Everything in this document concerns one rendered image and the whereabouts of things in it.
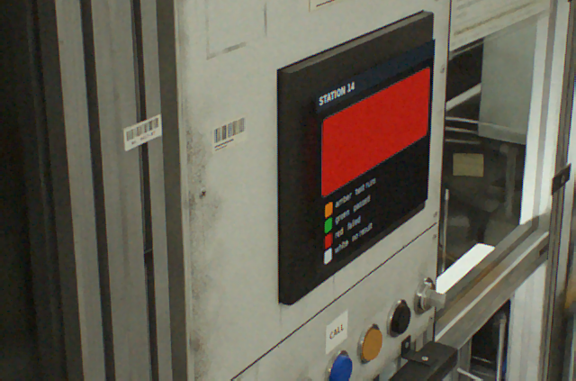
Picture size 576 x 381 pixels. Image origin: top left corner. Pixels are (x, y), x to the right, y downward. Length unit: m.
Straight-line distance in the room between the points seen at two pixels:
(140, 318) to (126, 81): 0.17
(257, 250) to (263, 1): 0.20
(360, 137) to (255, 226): 0.13
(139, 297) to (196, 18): 0.20
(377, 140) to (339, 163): 0.06
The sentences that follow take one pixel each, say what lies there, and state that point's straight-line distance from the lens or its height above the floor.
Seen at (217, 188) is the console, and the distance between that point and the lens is 0.80.
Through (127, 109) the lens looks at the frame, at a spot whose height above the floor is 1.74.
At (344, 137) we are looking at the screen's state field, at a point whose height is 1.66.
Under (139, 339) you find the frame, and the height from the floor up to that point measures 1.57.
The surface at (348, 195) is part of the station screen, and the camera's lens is 0.92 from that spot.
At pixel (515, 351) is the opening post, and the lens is 1.67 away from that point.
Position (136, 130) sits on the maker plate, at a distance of 0.73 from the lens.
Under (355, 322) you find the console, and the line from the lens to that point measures 1.05.
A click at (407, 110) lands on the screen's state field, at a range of 0.99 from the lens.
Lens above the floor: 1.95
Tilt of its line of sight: 20 degrees down
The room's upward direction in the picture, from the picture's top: straight up
